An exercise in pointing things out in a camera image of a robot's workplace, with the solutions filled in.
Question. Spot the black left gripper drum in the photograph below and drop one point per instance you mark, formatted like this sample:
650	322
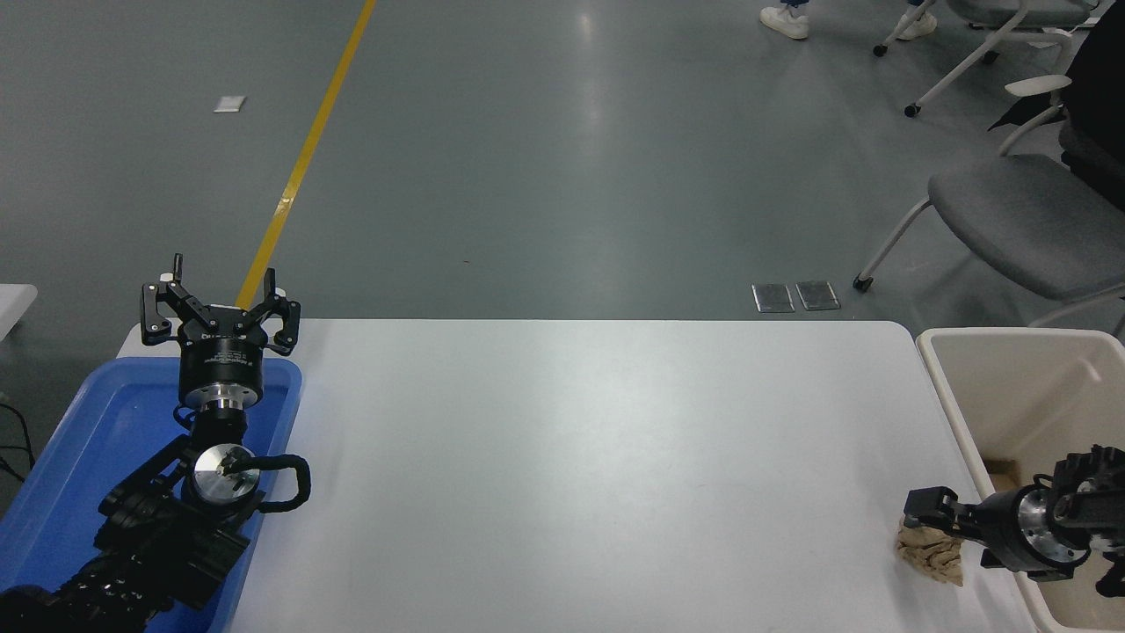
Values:
223	365

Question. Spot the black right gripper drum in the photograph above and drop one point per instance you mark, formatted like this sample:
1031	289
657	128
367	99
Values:
997	527

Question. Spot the tan paper ball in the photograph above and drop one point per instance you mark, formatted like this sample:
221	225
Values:
932	554

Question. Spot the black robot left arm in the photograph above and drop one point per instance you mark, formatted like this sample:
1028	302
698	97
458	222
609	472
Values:
149	536

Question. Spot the brown cardboard piece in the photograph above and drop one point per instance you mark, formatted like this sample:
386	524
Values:
1002	475

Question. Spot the large pale plastic bin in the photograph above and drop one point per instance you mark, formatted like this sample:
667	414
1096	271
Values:
1011	387

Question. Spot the small white side table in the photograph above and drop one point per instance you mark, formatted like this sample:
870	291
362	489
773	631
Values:
13	303

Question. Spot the blue plastic tray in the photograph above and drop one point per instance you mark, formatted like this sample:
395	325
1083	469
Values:
88	440

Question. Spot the metal floor plate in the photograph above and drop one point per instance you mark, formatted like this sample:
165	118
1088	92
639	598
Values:
773	298
818	295

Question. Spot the black jacket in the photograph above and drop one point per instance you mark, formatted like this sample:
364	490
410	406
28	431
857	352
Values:
1099	79

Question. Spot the standing person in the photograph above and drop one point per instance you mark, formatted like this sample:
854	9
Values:
787	22

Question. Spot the grey seat white frame chair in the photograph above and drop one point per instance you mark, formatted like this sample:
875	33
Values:
1028	220

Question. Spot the white frame wheeled chair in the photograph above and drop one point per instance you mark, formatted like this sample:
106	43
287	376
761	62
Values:
1011	10

